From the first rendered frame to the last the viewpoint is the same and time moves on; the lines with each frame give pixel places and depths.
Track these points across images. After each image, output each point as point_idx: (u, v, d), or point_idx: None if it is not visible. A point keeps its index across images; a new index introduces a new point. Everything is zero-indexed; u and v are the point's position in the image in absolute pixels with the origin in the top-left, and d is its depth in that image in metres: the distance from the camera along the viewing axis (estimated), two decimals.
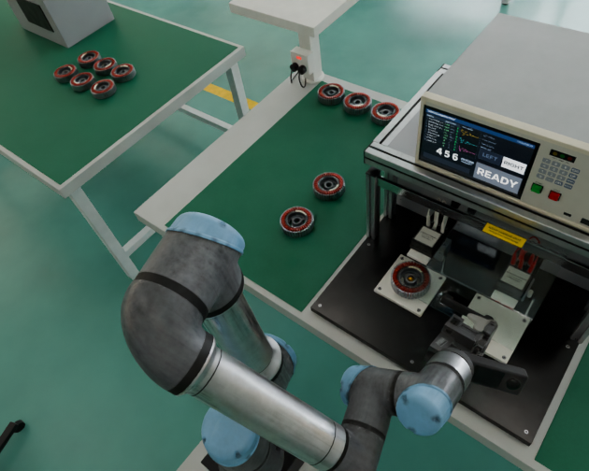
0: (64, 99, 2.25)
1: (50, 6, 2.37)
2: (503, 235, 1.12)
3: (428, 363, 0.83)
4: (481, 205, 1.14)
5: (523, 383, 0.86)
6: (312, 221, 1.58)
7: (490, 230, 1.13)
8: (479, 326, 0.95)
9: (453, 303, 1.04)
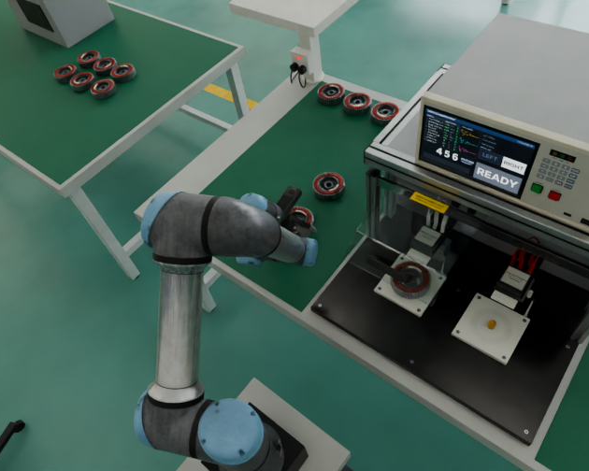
0: (64, 99, 2.25)
1: (50, 6, 2.37)
2: (428, 203, 1.21)
3: None
4: (481, 205, 1.14)
5: (292, 187, 1.50)
6: (312, 221, 1.58)
7: (417, 198, 1.22)
8: None
9: (377, 263, 1.12)
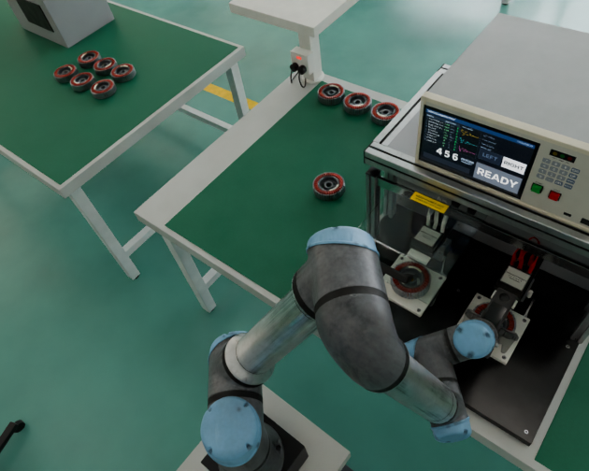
0: (64, 99, 2.25)
1: (50, 6, 2.37)
2: (428, 203, 1.21)
3: None
4: (481, 205, 1.14)
5: (504, 291, 1.15)
6: (515, 326, 1.25)
7: (417, 198, 1.22)
8: None
9: None
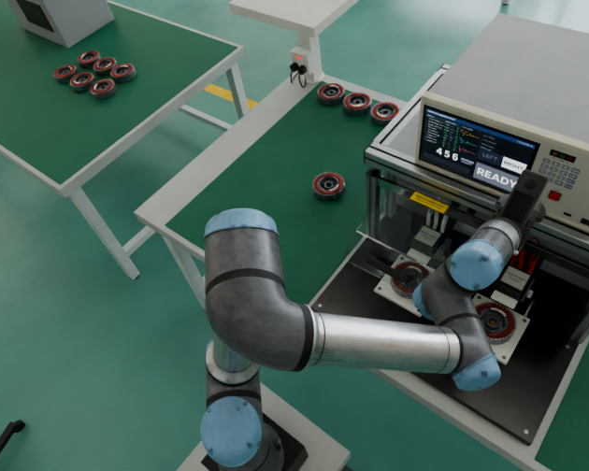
0: (64, 99, 2.25)
1: (50, 6, 2.37)
2: (428, 203, 1.21)
3: None
4: (481, 205, 1.14)
5: (530, 174, 0.89)
6: (515, 326, 1.25)
7: (417, 198, 1.22)
8: None
9: (377, 263, 1.12)
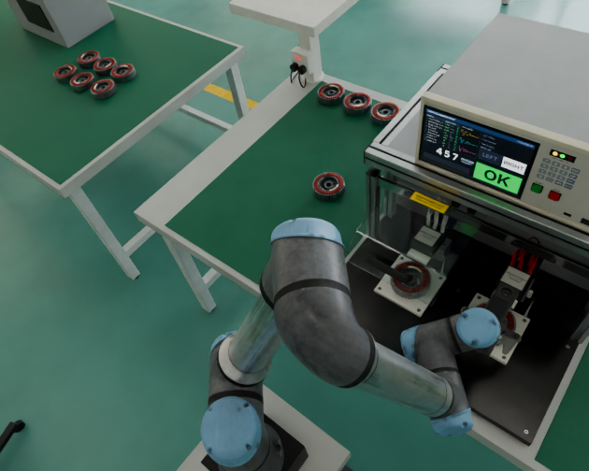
0: (64, 99, 2.25)
1: (50, 6, 2.37)
2: (428, 203, 1.21)
3: None
4: (481, 205, 1.14)
5: (506, 286, 1.11)
6: (515, 326, 1.25)
7: (417, 198, 1.22)
8: None
9: (377, 263, 1.12)
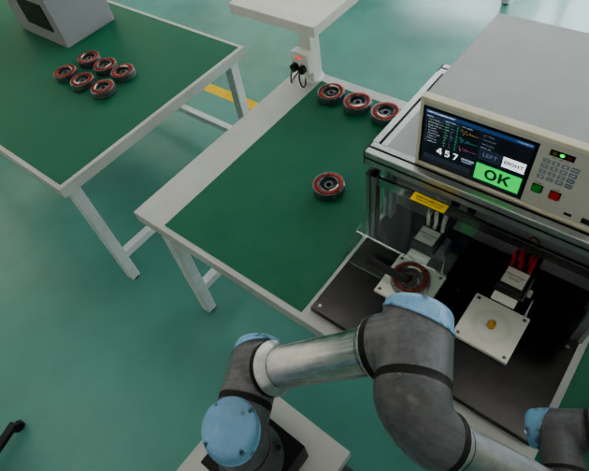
0: (64, 99, 2.25)
1: (50, 6, 2.37)
2: (428, 203, 1.21)
3: None
4: (481, 205, 1.14)
5: None
6: None
7: (417, 198, 1.22)
8: None
9: (377, 263, 1.12)
